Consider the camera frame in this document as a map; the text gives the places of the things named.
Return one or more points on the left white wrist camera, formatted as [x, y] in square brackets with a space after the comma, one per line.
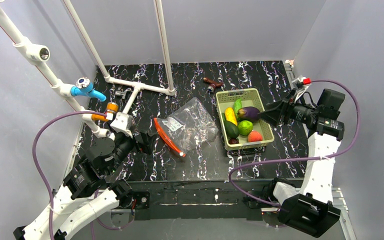
[122, 123]

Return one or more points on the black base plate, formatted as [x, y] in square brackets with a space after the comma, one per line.
[214, 199]

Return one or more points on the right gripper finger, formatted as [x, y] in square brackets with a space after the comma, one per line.
[274, 114]
[289, 101]

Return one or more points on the aluminium frame rail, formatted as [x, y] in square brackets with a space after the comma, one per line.
[244, 123]

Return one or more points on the purple fake eggplant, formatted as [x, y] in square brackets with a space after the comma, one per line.
[248, 113]

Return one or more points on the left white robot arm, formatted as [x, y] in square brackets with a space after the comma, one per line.
[85, 195]

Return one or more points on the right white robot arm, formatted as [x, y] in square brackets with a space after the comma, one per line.
[309, 208]

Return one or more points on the clear zip top bag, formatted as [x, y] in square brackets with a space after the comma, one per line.
[186, 128]

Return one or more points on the dark green fake avocado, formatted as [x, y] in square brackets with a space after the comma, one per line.
[231, 130]

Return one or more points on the grey metal faucet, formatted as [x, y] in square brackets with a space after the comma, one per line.
[123, 93]

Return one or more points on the yellow-green plastic basket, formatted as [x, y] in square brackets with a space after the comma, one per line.
[250, 97]

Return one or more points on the blue plastic faucet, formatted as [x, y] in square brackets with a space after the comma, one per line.
[85, 87]

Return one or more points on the orange plastic faucet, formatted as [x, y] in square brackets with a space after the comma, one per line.
[110, 113]

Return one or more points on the green fake cucumber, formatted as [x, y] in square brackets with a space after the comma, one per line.
[237, 105]

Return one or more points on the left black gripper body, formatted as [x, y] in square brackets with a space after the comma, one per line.
[139, 141]

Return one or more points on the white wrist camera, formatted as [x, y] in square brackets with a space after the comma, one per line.
[300, 84]
[122, 123]

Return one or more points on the red fake tomato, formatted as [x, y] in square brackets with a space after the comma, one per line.
[254, 136]

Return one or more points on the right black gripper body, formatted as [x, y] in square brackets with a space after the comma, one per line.
[285, 112]

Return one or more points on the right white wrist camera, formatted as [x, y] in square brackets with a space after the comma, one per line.
[300, 84]

